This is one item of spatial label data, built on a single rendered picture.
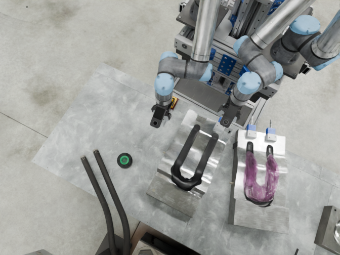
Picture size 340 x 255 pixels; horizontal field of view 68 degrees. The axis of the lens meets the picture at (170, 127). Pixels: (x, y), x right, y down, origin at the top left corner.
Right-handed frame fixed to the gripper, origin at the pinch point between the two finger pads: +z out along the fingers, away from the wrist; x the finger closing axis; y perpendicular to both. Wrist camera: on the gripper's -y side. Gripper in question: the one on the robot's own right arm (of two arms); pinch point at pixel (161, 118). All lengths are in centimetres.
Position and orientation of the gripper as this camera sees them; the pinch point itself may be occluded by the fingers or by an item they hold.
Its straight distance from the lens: 130.3
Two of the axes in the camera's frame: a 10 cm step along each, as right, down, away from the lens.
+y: 4.5, -8.4, 3.1
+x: -8.9, -4.4, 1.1
